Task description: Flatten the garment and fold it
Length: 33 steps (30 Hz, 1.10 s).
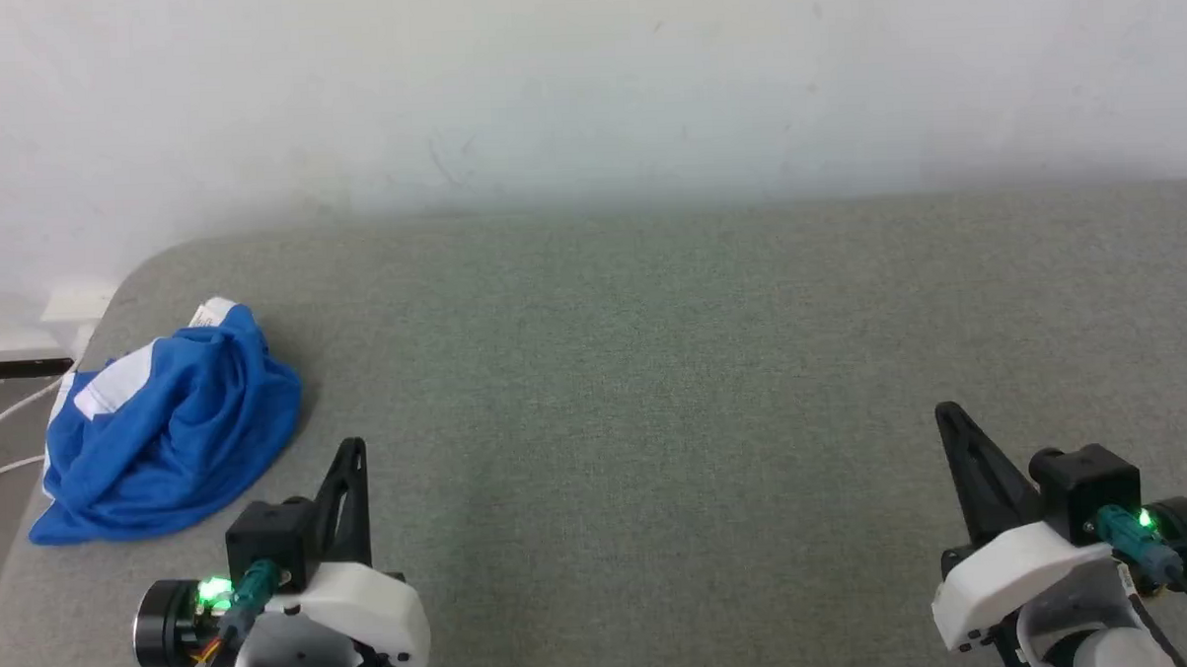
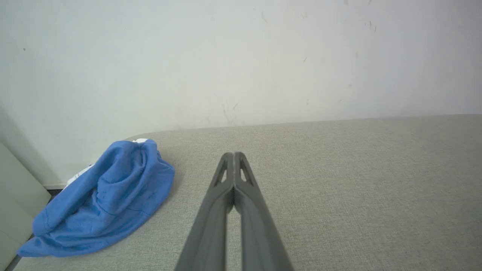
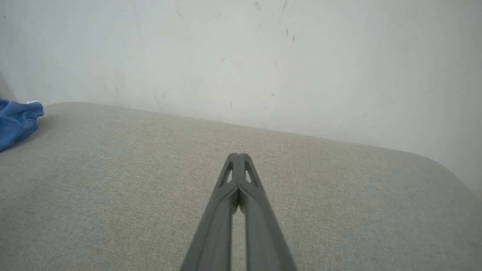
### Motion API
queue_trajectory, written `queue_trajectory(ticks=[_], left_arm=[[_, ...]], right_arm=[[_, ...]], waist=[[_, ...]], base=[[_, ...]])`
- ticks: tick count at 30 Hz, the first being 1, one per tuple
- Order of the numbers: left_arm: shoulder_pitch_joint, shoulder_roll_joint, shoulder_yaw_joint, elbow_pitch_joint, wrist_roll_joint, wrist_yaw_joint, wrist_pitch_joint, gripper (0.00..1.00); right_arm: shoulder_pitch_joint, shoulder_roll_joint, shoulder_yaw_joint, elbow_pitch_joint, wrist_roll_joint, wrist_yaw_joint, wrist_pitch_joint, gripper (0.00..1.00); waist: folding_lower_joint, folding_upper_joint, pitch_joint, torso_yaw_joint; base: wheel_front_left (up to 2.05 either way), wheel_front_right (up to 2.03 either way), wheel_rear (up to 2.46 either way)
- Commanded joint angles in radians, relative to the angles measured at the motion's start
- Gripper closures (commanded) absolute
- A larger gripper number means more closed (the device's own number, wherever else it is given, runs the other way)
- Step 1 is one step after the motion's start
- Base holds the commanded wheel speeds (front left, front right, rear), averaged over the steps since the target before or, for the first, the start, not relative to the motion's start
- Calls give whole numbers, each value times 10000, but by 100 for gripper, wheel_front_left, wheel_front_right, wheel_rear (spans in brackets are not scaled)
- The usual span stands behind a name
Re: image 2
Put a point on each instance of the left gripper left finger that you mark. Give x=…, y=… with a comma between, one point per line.
x=209, y=226

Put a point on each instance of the grey fabric sofa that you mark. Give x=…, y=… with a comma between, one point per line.
x=339, y=195

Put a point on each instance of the blue and white garment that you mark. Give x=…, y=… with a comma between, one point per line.
x=101, y=203

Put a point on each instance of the white cabinet panel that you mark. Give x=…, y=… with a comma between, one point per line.
x=17, y=203

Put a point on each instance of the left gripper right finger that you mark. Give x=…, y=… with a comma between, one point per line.
x=258, y=226

